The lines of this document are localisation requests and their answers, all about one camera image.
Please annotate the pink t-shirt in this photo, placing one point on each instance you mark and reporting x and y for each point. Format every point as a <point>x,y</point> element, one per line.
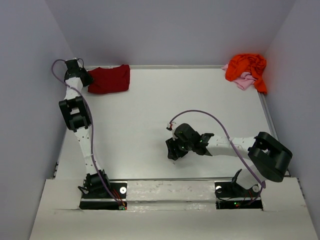
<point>243,81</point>

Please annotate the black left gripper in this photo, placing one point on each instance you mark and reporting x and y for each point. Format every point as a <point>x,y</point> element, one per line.
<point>85,77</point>

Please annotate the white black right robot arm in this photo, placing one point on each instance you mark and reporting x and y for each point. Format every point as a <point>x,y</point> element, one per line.
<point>264,157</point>

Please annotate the orange t-shirt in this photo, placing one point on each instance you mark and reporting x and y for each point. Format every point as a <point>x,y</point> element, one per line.
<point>253,63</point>

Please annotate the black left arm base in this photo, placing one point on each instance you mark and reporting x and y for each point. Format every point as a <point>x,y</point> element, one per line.
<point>103,201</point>

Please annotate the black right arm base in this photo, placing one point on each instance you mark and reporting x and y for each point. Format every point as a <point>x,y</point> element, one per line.
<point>231,196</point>

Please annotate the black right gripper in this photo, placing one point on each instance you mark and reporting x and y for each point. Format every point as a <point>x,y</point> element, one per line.
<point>172,151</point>

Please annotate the dark red t-shirt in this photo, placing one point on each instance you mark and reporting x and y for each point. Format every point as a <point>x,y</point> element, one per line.
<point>110,80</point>

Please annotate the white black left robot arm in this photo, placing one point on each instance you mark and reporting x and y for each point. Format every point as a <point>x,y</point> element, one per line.
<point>78,119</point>

